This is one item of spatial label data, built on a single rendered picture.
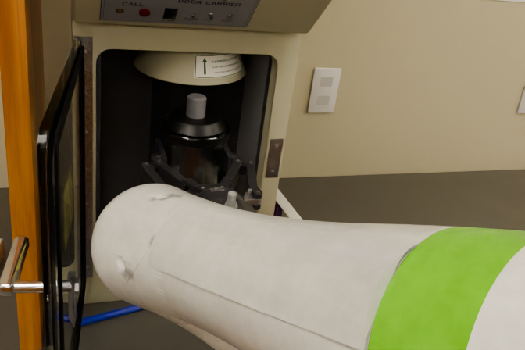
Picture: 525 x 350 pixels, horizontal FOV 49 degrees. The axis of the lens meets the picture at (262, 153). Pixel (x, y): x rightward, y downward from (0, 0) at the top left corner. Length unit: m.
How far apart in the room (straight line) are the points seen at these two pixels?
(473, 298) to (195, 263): 0.20
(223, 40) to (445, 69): 0.84
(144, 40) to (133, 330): 0.45
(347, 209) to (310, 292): 1.08
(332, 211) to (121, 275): 0.91
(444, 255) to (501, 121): 1.51
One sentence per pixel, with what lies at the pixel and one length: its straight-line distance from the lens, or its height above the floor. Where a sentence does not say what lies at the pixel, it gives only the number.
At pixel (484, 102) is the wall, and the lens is 1.68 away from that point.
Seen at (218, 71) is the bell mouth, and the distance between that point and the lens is 0.87.
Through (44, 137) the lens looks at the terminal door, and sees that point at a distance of 0.52.
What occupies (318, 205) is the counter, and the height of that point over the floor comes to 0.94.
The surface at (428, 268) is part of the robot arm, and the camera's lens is 0.25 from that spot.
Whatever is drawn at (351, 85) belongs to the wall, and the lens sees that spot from 1.44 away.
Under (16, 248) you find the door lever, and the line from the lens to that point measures 0.69.
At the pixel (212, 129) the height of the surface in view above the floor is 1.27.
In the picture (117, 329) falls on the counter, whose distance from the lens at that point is 0.98.
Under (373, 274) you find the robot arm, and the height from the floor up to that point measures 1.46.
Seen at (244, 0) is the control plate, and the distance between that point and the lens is 0.75.
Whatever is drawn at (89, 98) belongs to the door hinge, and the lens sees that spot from 0.83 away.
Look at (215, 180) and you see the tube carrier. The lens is 0.88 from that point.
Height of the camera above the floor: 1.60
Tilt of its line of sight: 25 degrees down
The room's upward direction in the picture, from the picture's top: 8 degrees clockwise
